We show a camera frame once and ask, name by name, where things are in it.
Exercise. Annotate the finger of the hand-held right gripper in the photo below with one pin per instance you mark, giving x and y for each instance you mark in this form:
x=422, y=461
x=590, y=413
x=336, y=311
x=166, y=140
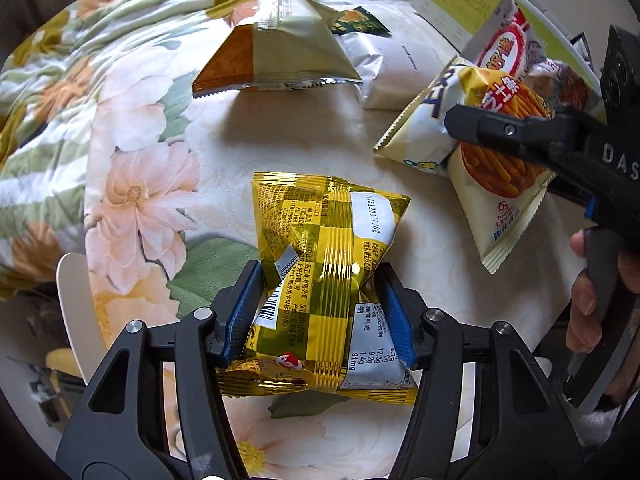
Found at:
x=510, y=130

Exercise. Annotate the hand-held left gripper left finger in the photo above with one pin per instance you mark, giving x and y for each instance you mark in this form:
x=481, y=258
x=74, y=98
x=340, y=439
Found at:
x=240, y=315

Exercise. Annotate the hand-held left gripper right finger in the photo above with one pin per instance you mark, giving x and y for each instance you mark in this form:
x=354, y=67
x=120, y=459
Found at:
x=397, y=320

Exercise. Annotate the white orange stick snack bag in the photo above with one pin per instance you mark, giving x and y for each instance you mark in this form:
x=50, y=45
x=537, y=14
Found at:
x=495, y=210

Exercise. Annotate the gold checkered snack bag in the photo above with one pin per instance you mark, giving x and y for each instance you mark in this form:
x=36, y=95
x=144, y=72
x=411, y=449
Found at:
x=310, y=230

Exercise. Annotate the green cardboard box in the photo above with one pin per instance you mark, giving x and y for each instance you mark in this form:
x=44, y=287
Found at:
x=450, y=0

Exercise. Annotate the person's right hand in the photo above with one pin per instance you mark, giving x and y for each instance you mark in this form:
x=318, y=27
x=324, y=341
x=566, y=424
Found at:
x=582, y=310

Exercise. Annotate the brown snack bag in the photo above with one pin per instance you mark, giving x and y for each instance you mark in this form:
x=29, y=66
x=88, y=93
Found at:
x=570, y=85

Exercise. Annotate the red white snack bag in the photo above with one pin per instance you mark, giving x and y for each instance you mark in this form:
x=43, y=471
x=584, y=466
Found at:
x=505, y=45

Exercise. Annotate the yellow white snack bag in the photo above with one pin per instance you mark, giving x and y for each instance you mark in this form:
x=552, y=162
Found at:
x=420, y=130

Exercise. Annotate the white silver snack bag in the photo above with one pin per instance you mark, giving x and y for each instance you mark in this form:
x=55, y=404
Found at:
x=405, y=65

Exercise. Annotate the white curved panel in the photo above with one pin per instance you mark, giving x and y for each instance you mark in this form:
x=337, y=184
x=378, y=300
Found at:
x=75, y=300

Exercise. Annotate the yellow plastic object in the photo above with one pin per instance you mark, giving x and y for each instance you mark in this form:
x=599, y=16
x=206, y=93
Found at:
x=64, y=361

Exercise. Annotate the dark green snack bag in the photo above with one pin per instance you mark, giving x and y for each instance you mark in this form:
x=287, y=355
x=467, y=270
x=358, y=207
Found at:
x=362, y=21

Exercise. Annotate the cream floral tablecloth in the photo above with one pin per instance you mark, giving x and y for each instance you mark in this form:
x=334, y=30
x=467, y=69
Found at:
x=225, y=125

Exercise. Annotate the white cloth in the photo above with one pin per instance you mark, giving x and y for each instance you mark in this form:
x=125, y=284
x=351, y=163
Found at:
x=600, y=425

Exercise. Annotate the orange olive snack bag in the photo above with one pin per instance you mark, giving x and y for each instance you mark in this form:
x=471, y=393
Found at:
x=280, y=45

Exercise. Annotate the floral blanket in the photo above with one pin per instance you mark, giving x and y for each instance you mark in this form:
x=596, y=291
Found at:
x=60, y=85

